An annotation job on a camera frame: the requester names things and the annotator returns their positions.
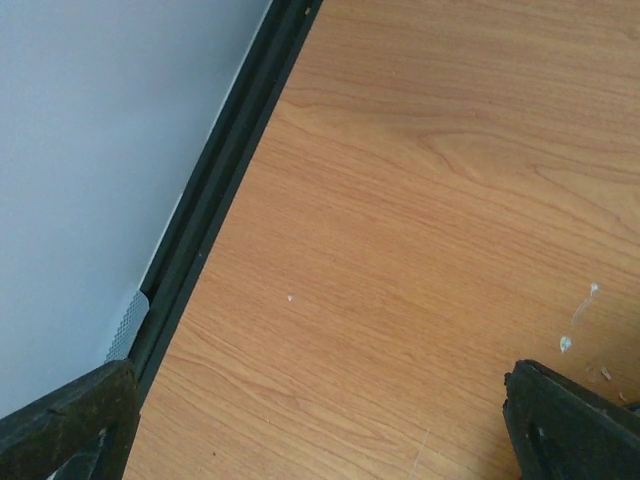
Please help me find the black table edge rail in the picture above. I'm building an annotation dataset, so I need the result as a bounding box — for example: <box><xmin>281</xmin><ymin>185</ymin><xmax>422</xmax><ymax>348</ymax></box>
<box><xmin>129</xmin><ymin>0</ymin><xmax>322</xmax><ymax>396</ymax></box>

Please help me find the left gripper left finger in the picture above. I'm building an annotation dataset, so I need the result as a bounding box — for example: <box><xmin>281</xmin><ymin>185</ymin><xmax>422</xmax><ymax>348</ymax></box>
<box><xmin>1</xmin><ymin>359</ymin><xmax>140</xmax><ymax>479</ymax></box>

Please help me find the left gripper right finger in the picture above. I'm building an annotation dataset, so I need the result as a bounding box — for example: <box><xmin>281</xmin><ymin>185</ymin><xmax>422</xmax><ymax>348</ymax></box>
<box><xmin>503</xmin><ymin>359</ymin><xmax>639</xmax><ymax>479</ymax></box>

